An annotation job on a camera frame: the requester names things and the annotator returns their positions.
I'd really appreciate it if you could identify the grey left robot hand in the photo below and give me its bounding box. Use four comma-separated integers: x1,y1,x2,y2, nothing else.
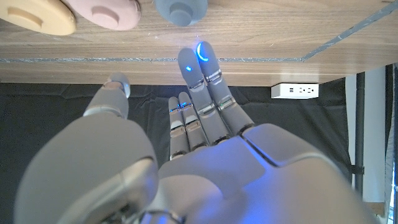
14,40,379,224

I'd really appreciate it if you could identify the white power strip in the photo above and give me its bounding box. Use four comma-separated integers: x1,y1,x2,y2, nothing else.
271,82,320,100

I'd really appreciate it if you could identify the black backdrop stand pole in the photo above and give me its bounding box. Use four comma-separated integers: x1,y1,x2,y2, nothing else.
354,72,365,197

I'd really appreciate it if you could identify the black backdrop curtain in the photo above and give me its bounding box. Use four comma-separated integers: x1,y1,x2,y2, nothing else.
0,77,355,224

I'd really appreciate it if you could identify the small grey-blue toy ring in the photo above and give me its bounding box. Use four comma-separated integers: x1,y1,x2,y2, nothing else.
154,0,208,27

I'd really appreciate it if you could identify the dusty pink toy ring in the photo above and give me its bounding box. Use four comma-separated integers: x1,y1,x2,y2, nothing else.
62,0,141,31

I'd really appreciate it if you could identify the large orange toy ring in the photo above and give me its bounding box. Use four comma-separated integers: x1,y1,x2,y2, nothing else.
0,0,77,36

